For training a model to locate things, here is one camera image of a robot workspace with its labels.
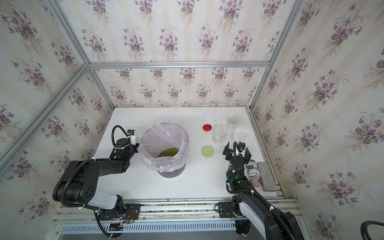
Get clear plastic jar of beans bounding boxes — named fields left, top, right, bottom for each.
left=213, top=123, right=224, bottom=144

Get light green jar lid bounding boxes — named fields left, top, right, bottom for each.
left=202, top=145, right=215, bottom=158

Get clear jar with beans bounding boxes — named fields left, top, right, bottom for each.
left=224, top=123, right=236, bottom=141

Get red jar lid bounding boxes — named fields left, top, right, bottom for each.
left=203, top=124, right=212, bottom=132

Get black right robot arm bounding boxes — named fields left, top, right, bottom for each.
left=223, top=142, right=304, bottom=240

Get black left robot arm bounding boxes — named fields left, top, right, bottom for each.
left=53, top=125, right=140, bottom=229

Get clear round jar lid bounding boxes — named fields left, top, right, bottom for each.
left=237, top=132, right=248, bottom=143

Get printed can with flag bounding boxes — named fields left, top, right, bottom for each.
left=246, top=161, right=262, bottom=188

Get mesh bin with pink bag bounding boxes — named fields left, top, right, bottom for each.
left=138, top=122, right=190, bottom=179

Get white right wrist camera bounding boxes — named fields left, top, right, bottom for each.
left=234, top=142, right=246, bottom=156

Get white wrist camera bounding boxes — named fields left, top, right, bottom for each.
left=234, top=142, right=246, bottom=156
left=127, top=130, right=137, bottom=146

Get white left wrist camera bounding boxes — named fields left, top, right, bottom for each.
left=127, top=130, right=137, bottom=146

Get aluminium mounting rail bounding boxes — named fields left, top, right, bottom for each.
left=52, top=196, right=302, bottom=224

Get white vented cable duct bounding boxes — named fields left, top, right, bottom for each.
left=61, top=220, right=236, bottom=235

